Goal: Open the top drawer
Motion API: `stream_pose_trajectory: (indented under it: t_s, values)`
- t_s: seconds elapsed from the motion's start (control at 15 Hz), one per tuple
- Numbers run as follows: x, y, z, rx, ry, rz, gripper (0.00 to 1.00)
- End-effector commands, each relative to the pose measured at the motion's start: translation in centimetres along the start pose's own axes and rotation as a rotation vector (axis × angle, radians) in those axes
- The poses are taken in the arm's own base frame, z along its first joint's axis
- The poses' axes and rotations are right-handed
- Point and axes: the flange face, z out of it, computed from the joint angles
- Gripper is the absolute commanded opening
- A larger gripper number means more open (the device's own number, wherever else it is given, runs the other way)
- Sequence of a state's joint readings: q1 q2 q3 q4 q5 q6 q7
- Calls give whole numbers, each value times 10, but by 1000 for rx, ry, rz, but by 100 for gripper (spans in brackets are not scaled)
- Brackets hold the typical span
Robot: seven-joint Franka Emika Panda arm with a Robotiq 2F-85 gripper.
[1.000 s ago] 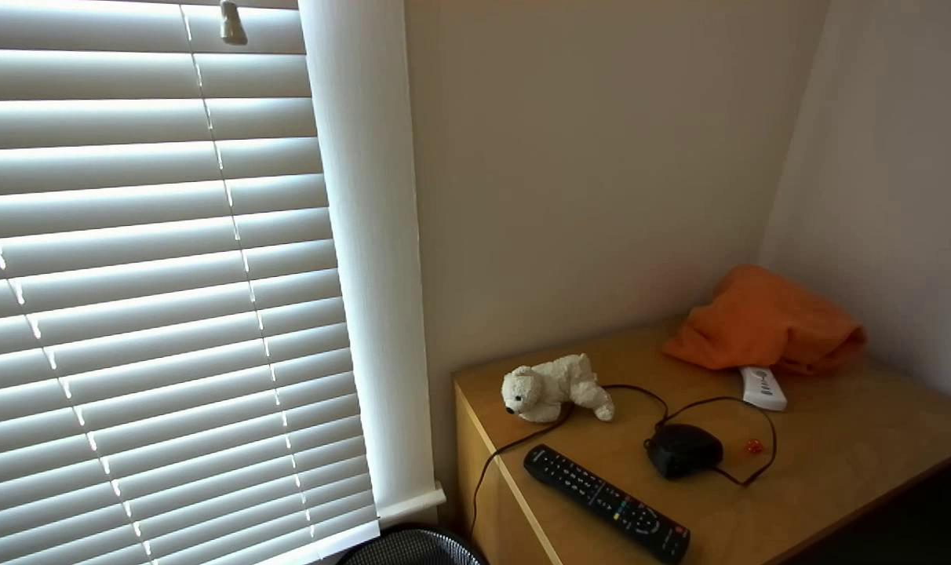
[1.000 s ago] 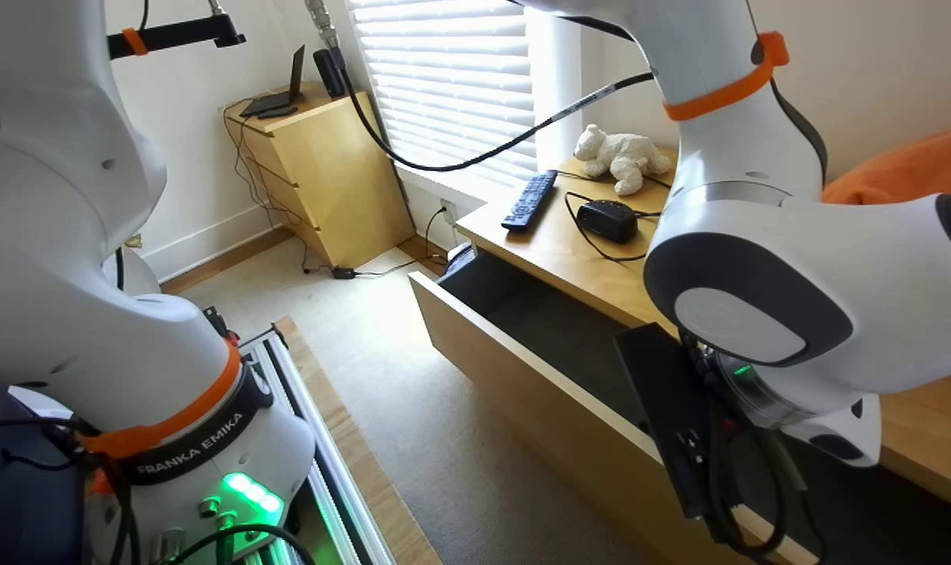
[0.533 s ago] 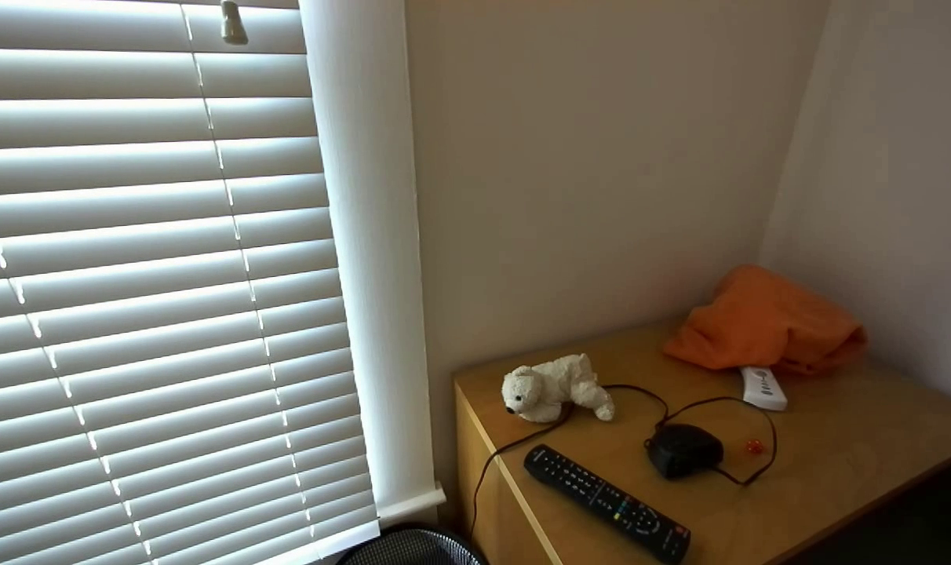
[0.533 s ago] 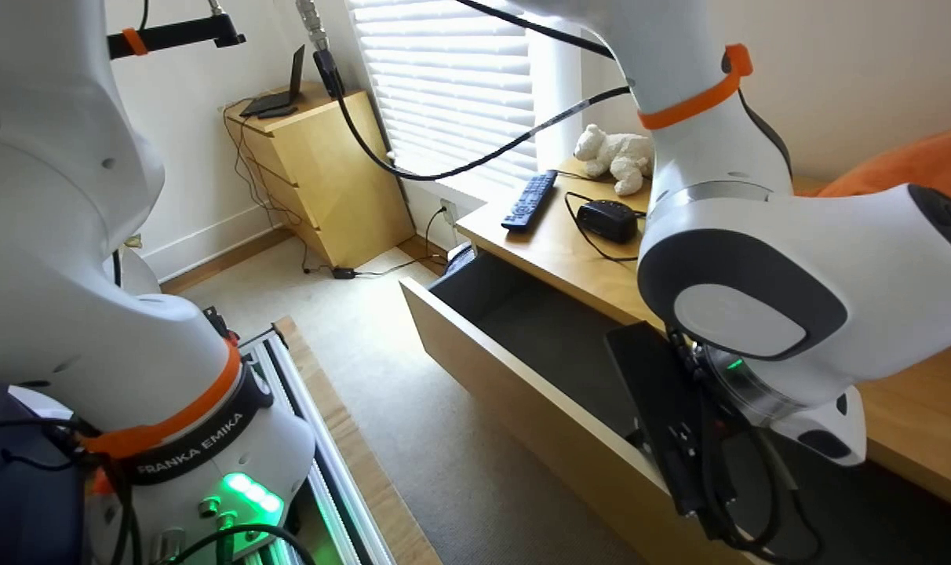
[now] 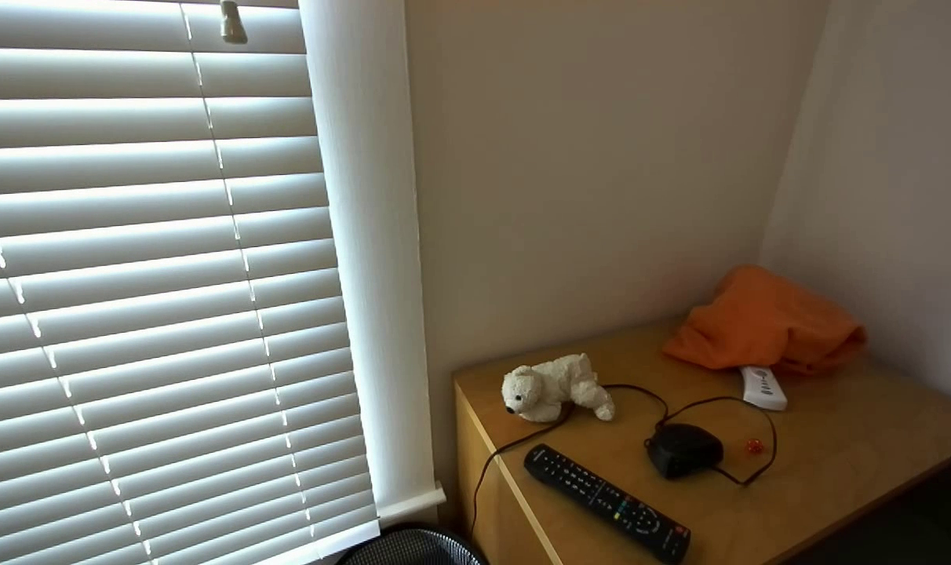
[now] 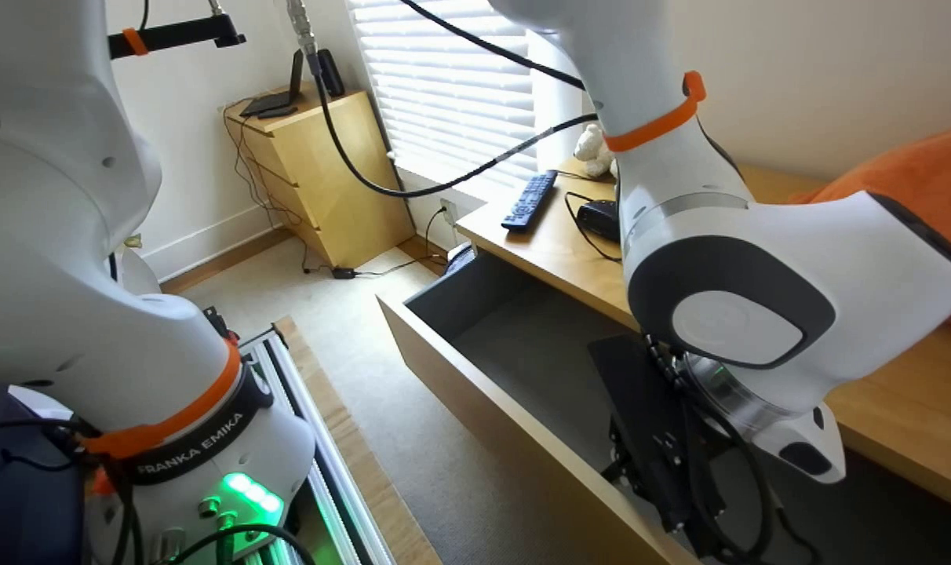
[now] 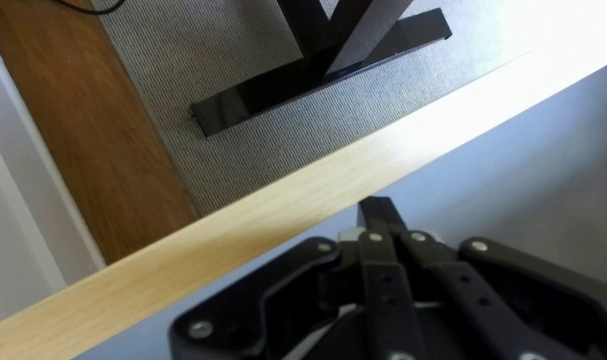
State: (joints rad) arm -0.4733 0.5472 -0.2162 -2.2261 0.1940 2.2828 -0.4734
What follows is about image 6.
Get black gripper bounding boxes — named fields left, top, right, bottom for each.
left=583, top=328, right=783, bottom=565

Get black computer mouse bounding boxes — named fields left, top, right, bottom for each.
left=578, top=199, right=627, bottom=246

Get light wooden dresser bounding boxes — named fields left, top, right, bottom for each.
left=453, top=154, right=951, bottom=565

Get black TV remote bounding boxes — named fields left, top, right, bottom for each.
left=499, top=170, right=562, bottom=236

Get wooden base board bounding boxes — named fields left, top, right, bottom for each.
left=272, top=316, right=447, bottom=565

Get white plush toy dog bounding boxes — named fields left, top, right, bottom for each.
left=570, top=121, right=616, bottom=181

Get orange cloth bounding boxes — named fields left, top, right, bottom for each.
left=814, top=126, right=951, bottom=339

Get white window blinds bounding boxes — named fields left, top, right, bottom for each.
left=344, top=0, right=540, bottom=199

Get green lit control box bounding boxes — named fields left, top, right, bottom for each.
left=194, top=469, right=291, bottom=541

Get small wooden cabinet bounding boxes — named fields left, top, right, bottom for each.
left=220, top=88, right=416, bottom=273

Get black speaker box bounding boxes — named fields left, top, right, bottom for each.
left=312, top=48, right=347, bottom=104

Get black router with antenna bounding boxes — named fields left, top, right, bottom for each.
left=238, top=43, right=312, bottom=121

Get thin black adapter cable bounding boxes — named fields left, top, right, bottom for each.
left=562, top=184, right=627, bottom=268

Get orange velcro strap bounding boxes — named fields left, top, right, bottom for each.
left=602, top=69, right=708, bottom=157
left=80, top=337, right=245, bottom=464

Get white window frame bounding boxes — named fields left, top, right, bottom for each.
left=523, top=41, right=586, bottom=175

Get aluminium rail frame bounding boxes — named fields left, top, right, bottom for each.
left=234, top=322, right=400, bottom=565

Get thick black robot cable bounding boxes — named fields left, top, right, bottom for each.
left=282, top=0, right=602, bottom=204

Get black camera on mount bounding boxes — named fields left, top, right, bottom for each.
left=107, top=13, right=247, bottom=62

